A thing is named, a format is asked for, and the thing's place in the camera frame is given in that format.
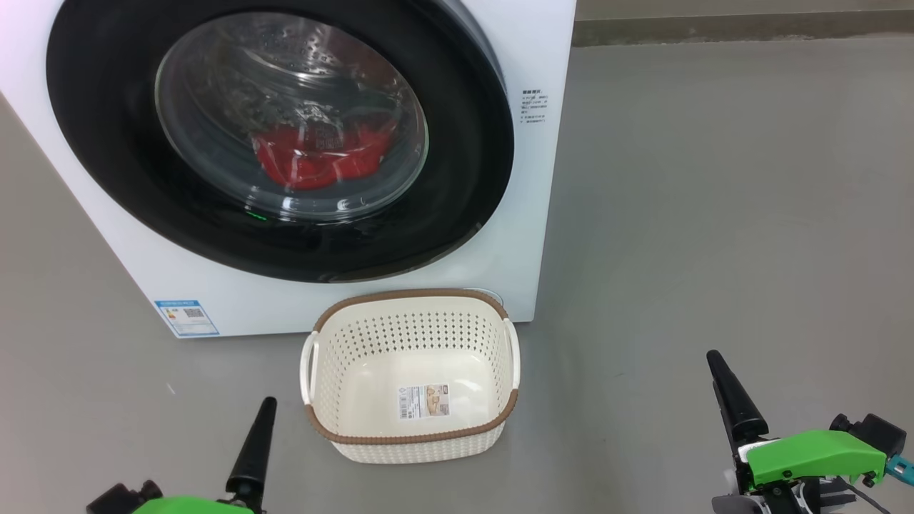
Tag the white front-load washing machine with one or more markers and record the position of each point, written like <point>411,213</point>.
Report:
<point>543,214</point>

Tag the round white filter cover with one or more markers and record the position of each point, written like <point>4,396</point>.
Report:
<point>493,294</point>

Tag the cream perforated laundry basket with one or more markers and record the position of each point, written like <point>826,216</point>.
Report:
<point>335,357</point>

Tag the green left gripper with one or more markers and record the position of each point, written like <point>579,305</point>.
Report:
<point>186,506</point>

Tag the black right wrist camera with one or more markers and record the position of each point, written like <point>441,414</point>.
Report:
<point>875,432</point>

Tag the printed product label sticker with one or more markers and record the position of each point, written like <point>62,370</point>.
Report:
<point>424,401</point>

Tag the red garment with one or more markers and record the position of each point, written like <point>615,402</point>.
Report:
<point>300,160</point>

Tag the blue energy label sticker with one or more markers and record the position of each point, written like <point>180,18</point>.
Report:
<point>186,318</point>

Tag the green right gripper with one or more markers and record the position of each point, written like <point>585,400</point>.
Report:
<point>814,453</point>

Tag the grey washing machine door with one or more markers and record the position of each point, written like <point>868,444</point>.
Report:
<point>107,143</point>

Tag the stainless steel washing machine drum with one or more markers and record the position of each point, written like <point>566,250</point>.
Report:
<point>235,71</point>

